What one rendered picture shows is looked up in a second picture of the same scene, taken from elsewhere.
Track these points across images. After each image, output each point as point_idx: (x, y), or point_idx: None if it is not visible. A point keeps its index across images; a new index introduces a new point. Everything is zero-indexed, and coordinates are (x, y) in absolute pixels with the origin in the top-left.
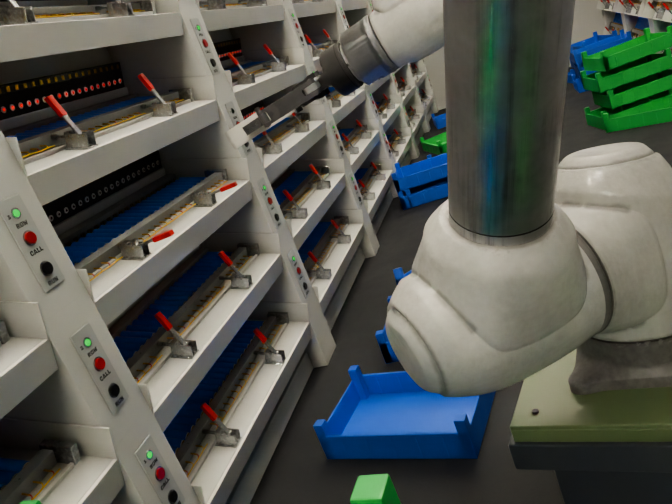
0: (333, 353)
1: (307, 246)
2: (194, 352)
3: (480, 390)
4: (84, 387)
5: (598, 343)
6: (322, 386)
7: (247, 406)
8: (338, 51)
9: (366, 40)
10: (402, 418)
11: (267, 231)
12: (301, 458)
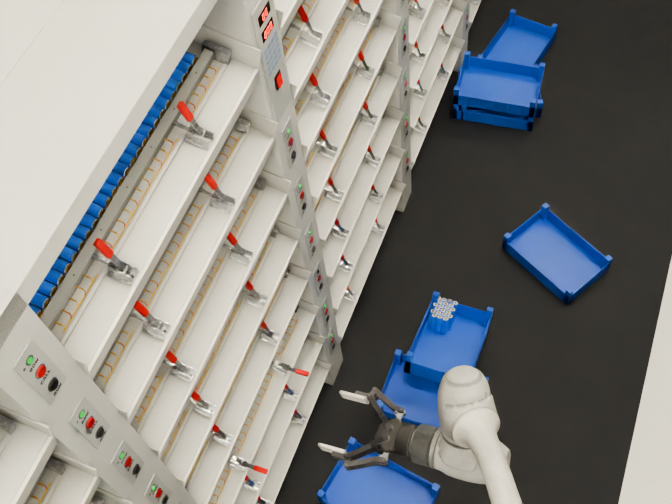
0: (339, 370)
1: None
2: (258, 486)
3: None
4: None
5: None
6: (325, 413)
7: (276, 469)
8: (408, 448)
9: (426, 462)
10: (373, 490)
11: (317, 333)
12: (302, 490)
